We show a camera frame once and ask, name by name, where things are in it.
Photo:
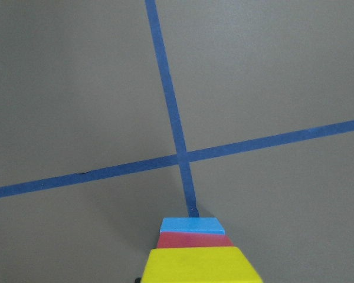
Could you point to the blue cube block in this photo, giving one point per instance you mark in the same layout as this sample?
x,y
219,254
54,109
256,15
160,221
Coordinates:
x,y
192,225

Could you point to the red cube block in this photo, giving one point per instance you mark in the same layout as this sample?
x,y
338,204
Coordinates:
x,y
192,240

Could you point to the yellow cube block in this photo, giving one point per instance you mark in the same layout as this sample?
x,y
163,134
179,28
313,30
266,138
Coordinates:
x,y
205,264

